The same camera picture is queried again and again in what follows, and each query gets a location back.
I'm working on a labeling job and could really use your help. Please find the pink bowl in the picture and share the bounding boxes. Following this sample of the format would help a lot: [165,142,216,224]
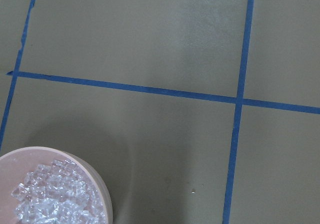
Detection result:
[0,147,114,224]

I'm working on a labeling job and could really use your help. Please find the pile of clear ice cubes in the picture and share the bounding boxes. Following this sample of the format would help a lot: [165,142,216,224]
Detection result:
[11,159,109,224]

